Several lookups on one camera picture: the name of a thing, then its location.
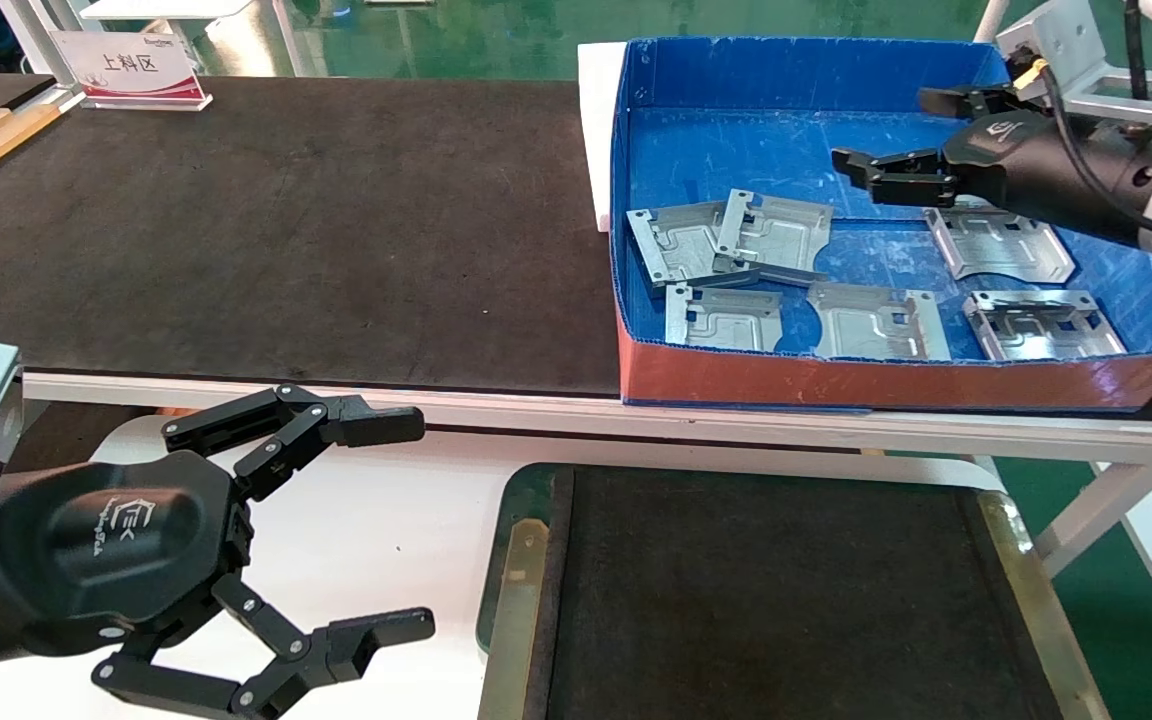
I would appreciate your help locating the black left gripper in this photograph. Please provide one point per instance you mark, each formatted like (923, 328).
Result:
(106, 540)

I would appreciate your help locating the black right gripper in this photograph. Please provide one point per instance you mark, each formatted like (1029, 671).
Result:
(1026, 160)

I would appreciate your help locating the stamped grey metal bracket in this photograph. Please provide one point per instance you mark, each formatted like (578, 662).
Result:
(876, 325)
(726, 320)
(671, 245)
(996, 245)
(786, 235)
(1036, 330)

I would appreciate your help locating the black container tray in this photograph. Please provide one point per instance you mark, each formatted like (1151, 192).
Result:
(736, 600)

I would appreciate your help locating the blue corrugated plastic box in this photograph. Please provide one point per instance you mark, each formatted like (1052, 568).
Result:
(786, 150)

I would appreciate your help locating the large black table mat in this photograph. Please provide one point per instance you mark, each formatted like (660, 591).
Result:
(286, 230)

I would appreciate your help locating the acrylic sign with Chinese text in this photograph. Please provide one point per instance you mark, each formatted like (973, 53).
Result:
(131, 65)

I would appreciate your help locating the aluminium table frame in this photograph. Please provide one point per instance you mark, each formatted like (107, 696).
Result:
(436, 405)

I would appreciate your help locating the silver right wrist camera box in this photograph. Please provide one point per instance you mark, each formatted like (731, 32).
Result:
(1056, 40)

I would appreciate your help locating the white metal frame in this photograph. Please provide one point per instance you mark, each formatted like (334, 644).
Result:
(31, 30)

